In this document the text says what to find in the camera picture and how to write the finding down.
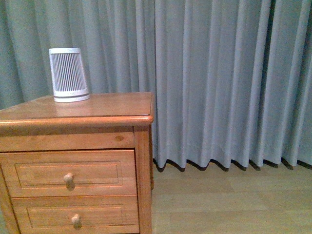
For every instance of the lower drawer wooden knob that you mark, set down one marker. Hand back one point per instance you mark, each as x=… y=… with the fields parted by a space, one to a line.
x=76 y=221

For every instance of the drawer wooden knob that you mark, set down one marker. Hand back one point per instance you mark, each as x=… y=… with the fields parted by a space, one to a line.
x=68 y=178
x=76 y=221

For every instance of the wooden nightstand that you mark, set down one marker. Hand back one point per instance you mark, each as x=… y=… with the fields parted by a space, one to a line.
x=119 y=121

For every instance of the white ribbed air purifier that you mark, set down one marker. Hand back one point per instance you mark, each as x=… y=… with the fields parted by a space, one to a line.
x=68 y=75

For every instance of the grey pleated curtain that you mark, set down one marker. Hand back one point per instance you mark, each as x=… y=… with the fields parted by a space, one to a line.
x=232 y=78

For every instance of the upper drawer wooden knob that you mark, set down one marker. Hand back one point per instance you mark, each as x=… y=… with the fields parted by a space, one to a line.
x=68 y=178

